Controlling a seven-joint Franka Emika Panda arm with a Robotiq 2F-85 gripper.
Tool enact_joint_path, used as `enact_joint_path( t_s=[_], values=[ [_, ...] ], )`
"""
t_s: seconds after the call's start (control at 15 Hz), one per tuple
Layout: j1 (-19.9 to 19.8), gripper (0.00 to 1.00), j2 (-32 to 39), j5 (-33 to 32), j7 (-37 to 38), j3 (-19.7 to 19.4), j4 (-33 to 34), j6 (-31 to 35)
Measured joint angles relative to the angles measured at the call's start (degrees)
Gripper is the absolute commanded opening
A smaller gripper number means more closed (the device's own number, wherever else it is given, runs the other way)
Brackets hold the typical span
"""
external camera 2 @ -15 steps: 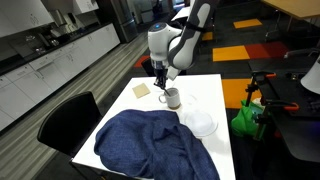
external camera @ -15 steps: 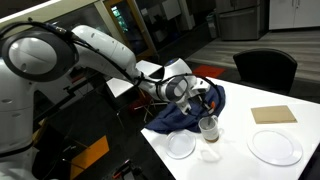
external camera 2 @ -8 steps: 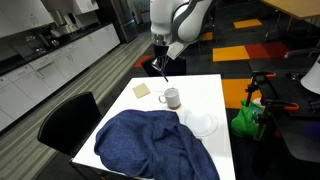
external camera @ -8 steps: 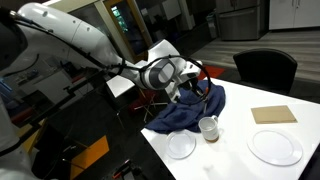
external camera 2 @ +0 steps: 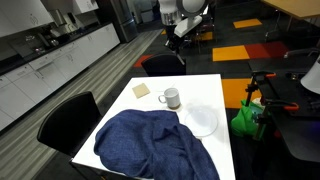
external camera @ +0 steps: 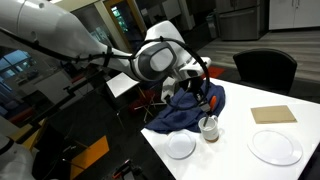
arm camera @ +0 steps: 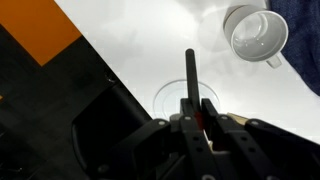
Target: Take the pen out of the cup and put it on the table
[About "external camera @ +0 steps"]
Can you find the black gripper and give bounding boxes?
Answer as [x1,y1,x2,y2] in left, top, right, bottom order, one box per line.
[180,77,212,114]

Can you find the pen with orange cap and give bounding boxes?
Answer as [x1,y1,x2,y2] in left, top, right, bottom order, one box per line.
[202,95,218,128]

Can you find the white ceramic mug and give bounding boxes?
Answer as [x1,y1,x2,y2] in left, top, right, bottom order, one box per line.
[197,114,221,144]

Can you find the blue denim cloth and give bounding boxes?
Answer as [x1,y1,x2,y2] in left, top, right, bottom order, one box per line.
[144,79,227,135]

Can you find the round brown cork coaster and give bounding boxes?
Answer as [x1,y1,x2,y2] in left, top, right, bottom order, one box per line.
[203,136,220,144]

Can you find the small clear plastic plate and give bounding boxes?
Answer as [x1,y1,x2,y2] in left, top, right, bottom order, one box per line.
[164,129,197,160]

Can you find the wooden legged stand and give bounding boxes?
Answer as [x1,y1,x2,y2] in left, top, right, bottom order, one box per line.
[133,88,168,123]

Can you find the black chair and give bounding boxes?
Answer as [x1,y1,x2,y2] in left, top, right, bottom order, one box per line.
[232,48,298,96]

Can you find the tall grey trash bin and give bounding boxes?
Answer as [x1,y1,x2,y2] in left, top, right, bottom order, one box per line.
[205,12,220,39]

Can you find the small white side table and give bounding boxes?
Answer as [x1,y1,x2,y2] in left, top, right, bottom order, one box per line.
[105,71,140,99]

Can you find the large clear plastic plate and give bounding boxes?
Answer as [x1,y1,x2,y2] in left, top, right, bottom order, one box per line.
[246,129,304,167]

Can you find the stainless steel fridge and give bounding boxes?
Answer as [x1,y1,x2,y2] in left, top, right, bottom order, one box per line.
[214,0,269,42]

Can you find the wood framed glass door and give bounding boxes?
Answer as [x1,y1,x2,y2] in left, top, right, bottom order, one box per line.
[94,0,158,63]

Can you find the white kitchen base cabinets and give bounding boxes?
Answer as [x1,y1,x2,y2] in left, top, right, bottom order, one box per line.
[268,0,320,31]

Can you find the black stand bar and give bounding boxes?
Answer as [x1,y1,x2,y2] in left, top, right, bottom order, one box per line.
[16,71,108,143]

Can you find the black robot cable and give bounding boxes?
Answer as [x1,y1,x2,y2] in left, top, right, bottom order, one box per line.
[0,26,212,113]

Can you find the black clamp orange handle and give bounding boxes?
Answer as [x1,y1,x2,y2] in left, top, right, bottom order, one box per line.
[111,159,143,180]

